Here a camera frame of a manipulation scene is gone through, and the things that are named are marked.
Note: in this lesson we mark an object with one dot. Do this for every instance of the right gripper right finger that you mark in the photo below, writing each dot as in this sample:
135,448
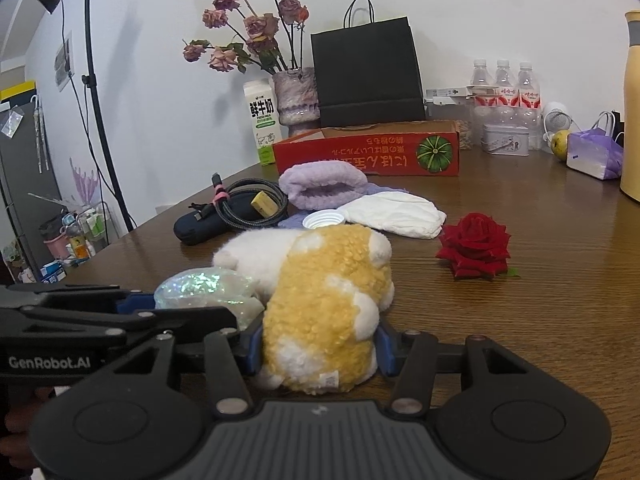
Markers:
478,411

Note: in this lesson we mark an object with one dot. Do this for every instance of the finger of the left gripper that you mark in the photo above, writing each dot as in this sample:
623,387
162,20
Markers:
150,322
85,298

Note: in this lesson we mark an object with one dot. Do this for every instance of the red rose flower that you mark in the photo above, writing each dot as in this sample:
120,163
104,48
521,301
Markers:
475,247

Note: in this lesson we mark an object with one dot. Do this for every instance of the purple fluffy towel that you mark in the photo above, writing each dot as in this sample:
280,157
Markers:
327,184

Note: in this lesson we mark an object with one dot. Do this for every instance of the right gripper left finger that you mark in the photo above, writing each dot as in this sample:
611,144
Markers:
130,420

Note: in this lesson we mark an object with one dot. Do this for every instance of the small purple gift bag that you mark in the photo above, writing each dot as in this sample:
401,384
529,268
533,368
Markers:
595,152

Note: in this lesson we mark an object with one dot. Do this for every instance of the white green milk carton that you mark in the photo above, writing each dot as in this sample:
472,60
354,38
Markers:
264,118

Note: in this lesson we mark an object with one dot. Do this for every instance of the dark blue pouch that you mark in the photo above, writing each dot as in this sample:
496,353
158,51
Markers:
191,230

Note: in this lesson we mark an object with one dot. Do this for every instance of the water bottle middle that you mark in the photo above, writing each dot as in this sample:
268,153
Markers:
507,94

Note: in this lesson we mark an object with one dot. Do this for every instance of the yellow white plush toy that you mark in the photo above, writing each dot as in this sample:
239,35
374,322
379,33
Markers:
325,291

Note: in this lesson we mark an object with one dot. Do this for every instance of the person hand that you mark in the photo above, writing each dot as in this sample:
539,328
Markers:
18,409

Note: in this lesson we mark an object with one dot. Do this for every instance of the red cardboard box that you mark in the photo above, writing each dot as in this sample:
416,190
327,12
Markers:
427,148

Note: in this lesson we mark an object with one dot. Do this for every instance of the white flat carton box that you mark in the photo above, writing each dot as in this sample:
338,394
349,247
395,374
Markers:
459,95

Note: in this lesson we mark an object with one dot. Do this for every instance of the yellow thermos jug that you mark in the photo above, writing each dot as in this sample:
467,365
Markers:
630,181

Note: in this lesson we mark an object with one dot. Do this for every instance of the green yellow apple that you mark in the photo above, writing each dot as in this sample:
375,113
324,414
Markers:
559,145

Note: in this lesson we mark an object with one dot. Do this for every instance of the dried rose bouquet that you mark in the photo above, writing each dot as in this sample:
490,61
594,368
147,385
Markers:
272,41

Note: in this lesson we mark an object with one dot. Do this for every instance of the white bottle cap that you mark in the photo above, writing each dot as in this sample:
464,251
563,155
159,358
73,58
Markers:
323,218

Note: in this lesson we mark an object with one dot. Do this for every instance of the white cloth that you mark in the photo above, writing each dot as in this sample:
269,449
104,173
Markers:
398,213

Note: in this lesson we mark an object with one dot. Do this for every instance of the black paper bag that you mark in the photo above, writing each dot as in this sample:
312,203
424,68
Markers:
367,74

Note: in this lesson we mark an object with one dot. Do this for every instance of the water bottle right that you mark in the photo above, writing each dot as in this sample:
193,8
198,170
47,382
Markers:
530,105

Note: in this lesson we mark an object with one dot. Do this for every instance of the pink textured vase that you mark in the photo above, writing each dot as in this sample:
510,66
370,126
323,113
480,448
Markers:
297,100

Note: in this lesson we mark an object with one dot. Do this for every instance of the yellow sponge block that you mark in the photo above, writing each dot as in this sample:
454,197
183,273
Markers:
265,205

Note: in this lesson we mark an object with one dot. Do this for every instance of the white small camera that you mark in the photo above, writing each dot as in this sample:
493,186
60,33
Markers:
555,117

